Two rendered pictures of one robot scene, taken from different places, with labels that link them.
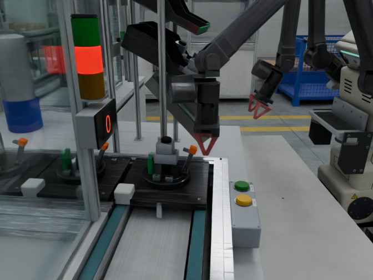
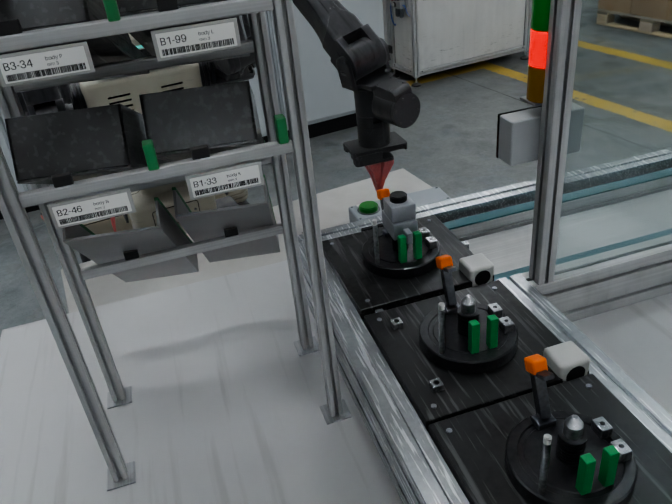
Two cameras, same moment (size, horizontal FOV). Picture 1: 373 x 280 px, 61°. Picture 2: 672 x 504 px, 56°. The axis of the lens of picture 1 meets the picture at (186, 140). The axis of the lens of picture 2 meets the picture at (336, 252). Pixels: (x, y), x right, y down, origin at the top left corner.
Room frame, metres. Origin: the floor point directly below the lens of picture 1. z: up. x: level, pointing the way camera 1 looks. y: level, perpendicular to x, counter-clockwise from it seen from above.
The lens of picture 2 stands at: (1.23, 0.93, 1.58)
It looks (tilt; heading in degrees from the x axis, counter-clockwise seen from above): 31 degrees down; 251
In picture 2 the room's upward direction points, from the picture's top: 6 degrees counter-clockwise
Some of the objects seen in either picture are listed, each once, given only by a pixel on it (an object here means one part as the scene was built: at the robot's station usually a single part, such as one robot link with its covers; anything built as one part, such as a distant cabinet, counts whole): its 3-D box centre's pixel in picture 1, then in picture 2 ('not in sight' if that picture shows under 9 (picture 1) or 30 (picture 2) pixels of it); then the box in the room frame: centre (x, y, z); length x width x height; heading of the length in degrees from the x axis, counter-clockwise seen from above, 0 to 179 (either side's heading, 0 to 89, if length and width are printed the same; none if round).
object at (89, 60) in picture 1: (88, 59); (548, 46); (0.63, 0.19, 1.33); 0.05 x 0.05 x 0.05
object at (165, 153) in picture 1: (162, 149); (401, 215); (0.81, 0.07, 1.06); 0.08 x 0.04 x 0.07; 83
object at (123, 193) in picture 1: (124, 194); (476, 271); (0.72, 0.16, 0.97); 0.05 x 0.05 x 0.04; 85
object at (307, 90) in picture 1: (324, 68); not in sight; (5.16, -2.21, 0.49); 1.26 x 0.87 x 0.98; 95
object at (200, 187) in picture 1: (166, 180); (401, 261); (0.81, 0.06, 0.96); 0.24 x 0.24 x 0.02; 85
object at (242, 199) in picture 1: (243, 201); not in sight; (0.70, -0.15, 0.96); 0.04 x 0.04 x 0.02
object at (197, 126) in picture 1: (207, 114); (373, 132); (0.80, -0.05, 1.17); 0.10 x 0.07 x 0.07; 175
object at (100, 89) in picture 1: (91, 84); (545, 81); (0.63, 0.19, 1.28); 0.05 x 0.05 x 0.05
